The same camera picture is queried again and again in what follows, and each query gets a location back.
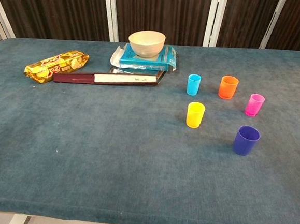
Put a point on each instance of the yellow plastic cup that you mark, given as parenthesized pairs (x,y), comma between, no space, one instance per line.
(195,118)

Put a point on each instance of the light blue plastic cup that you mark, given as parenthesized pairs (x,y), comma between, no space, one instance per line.
(193,87)

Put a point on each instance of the dark purple plastic cup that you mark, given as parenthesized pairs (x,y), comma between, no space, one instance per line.
(245,144)

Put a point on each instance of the pink plastic cup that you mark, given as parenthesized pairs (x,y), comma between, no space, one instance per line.
(253,107)

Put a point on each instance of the open blue carton box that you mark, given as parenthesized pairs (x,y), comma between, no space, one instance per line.
(143,63)

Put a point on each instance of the blue table cloth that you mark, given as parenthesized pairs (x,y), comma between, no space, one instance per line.
(110,153)

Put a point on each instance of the cream bowl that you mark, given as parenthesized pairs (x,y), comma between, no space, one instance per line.
(146,48)

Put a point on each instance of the orange plastic cup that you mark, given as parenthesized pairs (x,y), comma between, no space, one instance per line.
(227,90)

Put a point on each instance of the maroon chopstick box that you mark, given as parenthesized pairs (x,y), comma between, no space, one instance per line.
(74,78)

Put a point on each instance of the yellow snack packet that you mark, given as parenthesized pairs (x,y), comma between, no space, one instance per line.
(55,65)

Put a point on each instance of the white frame post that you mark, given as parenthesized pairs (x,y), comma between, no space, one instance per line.
(273,23)
(110,15)
(215,18)
(3,21)

